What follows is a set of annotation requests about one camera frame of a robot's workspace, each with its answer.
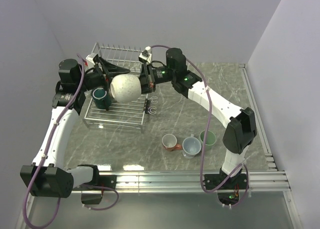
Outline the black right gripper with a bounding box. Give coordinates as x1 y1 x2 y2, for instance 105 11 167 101
129 62 176 96

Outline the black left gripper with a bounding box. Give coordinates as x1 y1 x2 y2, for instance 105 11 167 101
77 57 132 95

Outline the beige speckled round mug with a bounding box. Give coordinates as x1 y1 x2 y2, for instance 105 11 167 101
110 74 142 103

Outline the dark green mug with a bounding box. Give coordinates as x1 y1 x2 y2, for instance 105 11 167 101
91 87 112 111

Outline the silver wire dish rack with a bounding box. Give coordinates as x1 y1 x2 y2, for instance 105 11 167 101
83 43 158 131

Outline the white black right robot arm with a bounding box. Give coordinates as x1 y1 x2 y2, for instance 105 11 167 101
138 46 257 189

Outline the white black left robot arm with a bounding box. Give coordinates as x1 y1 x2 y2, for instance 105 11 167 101
20 55 130 198

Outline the pink white mug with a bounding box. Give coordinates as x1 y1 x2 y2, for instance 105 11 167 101
161 134 183 152

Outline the light blue mug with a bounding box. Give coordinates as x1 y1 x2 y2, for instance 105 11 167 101
182 134 202 159

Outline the light green mug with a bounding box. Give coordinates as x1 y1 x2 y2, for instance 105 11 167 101
199 130 217 152

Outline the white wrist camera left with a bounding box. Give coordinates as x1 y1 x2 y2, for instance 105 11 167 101
85 53 98 69

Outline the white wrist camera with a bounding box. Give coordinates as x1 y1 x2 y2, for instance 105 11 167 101
85 53 98 69
138 46 152 64

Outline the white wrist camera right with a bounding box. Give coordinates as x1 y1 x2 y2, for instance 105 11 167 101
138 46 152 64

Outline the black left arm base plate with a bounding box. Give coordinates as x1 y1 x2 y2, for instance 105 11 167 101
96 174 117 189

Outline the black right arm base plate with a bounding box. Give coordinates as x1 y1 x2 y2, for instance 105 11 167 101
203 171 249 190

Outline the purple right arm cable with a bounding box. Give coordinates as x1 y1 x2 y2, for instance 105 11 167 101
149 44 251 209

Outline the aluminium side rail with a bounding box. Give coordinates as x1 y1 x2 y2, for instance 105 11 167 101
238 64 278 171

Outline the aluminium mounting rail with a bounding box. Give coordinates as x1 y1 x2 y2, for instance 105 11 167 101
67 170 292 195

